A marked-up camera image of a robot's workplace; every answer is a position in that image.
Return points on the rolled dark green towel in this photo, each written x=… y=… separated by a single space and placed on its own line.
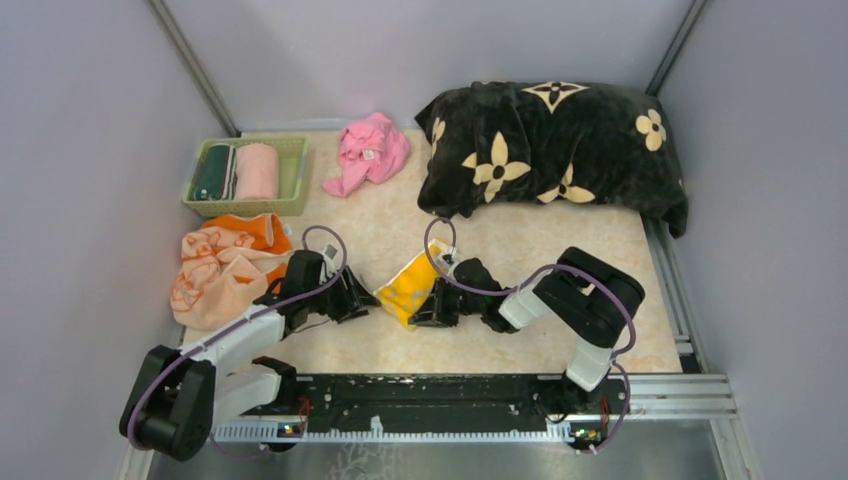
x=215 y=177

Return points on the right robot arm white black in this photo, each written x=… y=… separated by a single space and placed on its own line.
x=594 y=299

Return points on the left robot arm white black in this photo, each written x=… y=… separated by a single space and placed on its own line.
x=181 y=395

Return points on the orange peach towel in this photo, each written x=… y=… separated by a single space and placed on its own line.
x=227 y=264

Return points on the pink towel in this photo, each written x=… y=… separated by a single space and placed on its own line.
x=371 y=149

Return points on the green plastic basket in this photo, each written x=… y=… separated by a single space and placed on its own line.
x=293 y=178

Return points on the grey yellow duck towel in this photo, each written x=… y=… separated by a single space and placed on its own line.
x=407 y=290

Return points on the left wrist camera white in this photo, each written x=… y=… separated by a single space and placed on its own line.
x=330 y=254

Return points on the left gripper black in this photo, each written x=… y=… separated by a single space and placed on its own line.
x=355 y=301

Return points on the black floral pillow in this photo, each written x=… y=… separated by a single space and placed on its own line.
x=539 y=143

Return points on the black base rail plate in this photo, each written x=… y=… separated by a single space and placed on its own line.
x=442 y=404

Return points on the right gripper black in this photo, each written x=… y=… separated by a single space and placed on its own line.
x=433 y=311

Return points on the rolled peach towel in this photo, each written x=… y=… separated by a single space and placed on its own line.
x=257 y=172

